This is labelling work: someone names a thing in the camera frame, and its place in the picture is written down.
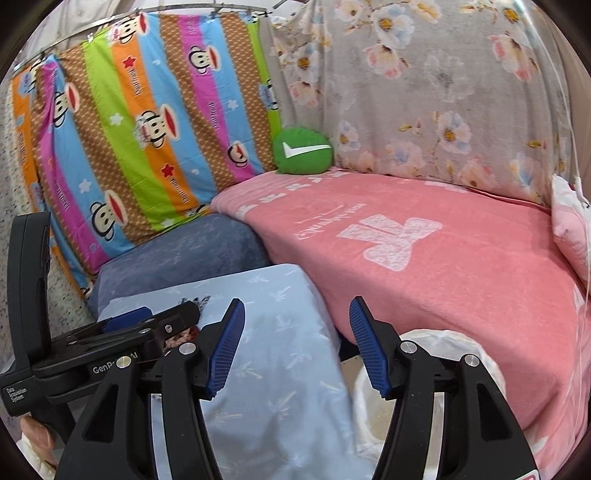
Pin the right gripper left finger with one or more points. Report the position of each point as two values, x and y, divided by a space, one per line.
113 438

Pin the colourful monkey print quilt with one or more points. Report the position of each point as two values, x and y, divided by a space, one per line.
135 130

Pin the pink white small pillow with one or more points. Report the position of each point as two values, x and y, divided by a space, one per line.
571 226

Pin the white lined trash bin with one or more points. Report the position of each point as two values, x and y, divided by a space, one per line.
372 413

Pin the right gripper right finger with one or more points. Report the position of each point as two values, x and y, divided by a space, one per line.
481 437

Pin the grey floral quilt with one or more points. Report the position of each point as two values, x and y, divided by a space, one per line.
472 93

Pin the green round checkmark cushion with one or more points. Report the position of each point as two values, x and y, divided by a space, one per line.
299 151

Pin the dark blue plush pillow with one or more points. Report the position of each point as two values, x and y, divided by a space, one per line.
207 247

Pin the pink bow print blanket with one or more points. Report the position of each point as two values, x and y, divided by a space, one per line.
426 255

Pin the left hand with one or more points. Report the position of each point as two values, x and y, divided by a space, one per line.
37 445

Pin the dark red velvet scrunchie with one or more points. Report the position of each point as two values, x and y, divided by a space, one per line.
188 335

